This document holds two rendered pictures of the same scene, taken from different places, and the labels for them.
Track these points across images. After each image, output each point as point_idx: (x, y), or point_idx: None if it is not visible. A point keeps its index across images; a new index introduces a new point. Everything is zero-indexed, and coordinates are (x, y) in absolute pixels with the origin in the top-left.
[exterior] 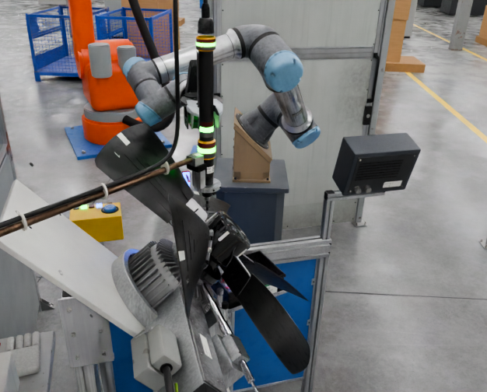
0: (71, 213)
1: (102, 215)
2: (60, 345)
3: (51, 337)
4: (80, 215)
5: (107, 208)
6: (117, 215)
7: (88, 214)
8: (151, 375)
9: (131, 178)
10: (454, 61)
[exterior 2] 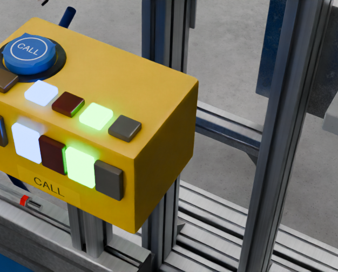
0: (164, 113)
1: (83, 43)
2: None
3: (336, 99)
4: (142, 86)
5: (45, 42)
6: (39, 21)
7: (115, 75)
8: None
9: None
10: None
